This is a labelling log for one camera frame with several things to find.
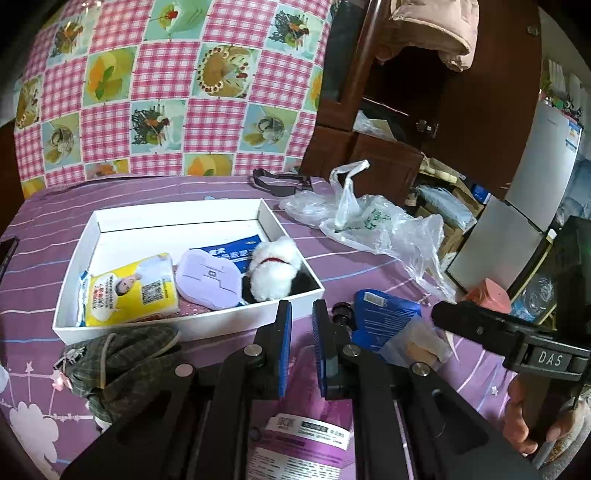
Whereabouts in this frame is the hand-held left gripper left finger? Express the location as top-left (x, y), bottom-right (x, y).
top-left (60, 299), bottom-right (293, 480)

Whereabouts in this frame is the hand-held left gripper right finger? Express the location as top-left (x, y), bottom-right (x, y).
top-left (312, 299), bottom-right (541, 480)

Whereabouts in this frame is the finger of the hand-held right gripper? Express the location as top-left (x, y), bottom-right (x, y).
top-left (431, 300), bottom-right (555, 358)

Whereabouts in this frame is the blue packet with white label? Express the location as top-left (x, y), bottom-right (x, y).
top-left (353, 289), bottom-right (422, 354)

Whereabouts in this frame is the black and white plush toy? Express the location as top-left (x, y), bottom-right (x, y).
top-left (240, 236), bottom-right (311, 304)

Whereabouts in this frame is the purple packet with white label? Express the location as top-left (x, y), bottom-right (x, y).
top-left (247, 344), bottom-right (357, 480)

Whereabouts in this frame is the lilac plastic case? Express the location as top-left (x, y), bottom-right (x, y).
top-left (176, 248), bottom-right (243, 310)

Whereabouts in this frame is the blue packet with cartoon print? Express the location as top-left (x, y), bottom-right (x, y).
top-left (203, 234), bottom-right (264, 278)

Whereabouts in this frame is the yellow tissue packet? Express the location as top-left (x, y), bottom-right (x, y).
top-left (78, 252), bottom-right (181, 328)

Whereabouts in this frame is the white cardboard box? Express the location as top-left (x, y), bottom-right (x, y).
top-left (52, 198), bottom-right (326, 344)

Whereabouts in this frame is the person's right hand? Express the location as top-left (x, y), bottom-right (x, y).
top-left (502, 376), bottom-right (579, 457)

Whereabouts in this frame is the pink cylindrical container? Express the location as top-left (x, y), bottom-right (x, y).
top-left (464, 278), bottom-right (512, 315)

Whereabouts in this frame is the clear packet with beige pads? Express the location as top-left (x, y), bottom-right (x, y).
top-left (381, 316), bottom-right (453, 368)

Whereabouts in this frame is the dark box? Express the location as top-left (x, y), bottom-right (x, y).
top-left (510, 215), bottom-right (591, 330)

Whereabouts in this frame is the white plastic bag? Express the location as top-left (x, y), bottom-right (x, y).
top-left (320, 159), bottom-right (459, 304)

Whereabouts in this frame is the clear plastic bag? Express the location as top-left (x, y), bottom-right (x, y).
top-left (279, 189), bottom-right (339, 228)

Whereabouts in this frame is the grey refrigerator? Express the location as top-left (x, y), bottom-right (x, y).
top-left (445, 99), bottom-right (583, 292)

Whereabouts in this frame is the green plaid cloth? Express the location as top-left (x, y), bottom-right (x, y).
top-left (54, 325), bottom-right (184, 426)

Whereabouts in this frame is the brown wooden cabinet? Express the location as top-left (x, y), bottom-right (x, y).
top-left (300, 0), bottom-right (542, 210)

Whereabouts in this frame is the purple striped bed sheet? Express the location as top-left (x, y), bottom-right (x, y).
top-left (0, 174), bottom-right (522, 480)

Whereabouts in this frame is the black phone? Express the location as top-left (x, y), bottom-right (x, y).
top-left (0, 237), bottom-right (20, 278)

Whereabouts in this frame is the pink checkered printed cloth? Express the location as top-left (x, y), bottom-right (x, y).
top-left (14, 0), bottom-right (333, 199)

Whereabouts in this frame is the beige padded jacket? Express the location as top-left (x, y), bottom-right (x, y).
top-left (374, 0), bottom-right (481, 71)

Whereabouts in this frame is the black strap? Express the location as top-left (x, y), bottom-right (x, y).
top-left (252, 168), bottom-right (315, 198)

